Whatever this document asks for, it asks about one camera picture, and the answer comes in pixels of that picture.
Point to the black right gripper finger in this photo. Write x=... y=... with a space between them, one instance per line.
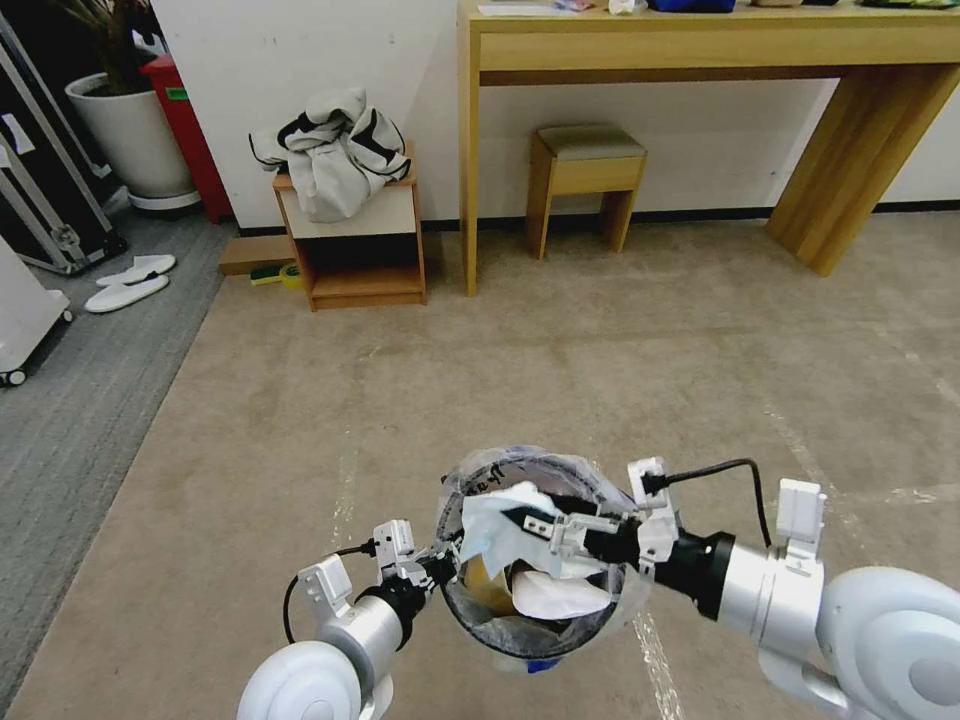
x=570 y=556

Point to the white plant pot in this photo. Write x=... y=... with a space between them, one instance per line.
x=127 y=142

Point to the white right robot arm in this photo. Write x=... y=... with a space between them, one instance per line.
x=840 y=630

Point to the small wooden nightstand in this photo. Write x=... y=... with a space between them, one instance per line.
x=360 y=240

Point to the white wheeled cart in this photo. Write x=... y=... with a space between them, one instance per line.
x=22 y=315

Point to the grey and black clothes pile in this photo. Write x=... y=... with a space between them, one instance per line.
x=337 y=150

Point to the black flight case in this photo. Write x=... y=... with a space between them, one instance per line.
x=45 y=172

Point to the white paper sheet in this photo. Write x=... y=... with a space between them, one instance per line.
x=517 y=10

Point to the red bin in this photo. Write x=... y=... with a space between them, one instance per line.
x=191 y=127

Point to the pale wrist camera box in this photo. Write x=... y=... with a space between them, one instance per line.
x=394 y=546
x=652 y=510

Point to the white tissue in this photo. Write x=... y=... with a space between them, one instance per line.
x=487 y=532

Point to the yellow tape roll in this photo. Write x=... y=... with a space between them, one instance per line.
x=290 y=277

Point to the green sponge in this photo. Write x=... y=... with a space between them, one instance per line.
x=264 y=277

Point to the round bin with clear liner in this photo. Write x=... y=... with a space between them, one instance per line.
x=525 y=630

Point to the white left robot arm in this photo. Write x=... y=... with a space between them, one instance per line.
x=315 y=675

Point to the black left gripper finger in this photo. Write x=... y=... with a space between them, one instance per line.
x=439 y=559
x=544 y=523
x=442 y=581

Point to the white paper wad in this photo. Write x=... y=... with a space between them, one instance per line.
x=559 y=596

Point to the white slipper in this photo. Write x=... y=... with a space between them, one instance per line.
x=142 y=268
x=127 y=295

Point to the light wooden desk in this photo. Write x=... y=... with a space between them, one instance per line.
x=675 y=45

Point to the wooden stool with grey cushion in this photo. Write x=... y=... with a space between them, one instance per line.
x=589 y=172

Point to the white crumpled paper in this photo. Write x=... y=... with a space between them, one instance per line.
x=626 y=6

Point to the colourful packet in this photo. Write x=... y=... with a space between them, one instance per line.
x=574 y=4

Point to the blue bag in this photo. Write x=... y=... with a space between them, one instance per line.
x=694 y=4

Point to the flat wooden board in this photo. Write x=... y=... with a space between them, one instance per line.
x=251 y=256

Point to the green potted plant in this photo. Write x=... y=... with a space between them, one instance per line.
x=127 y=45

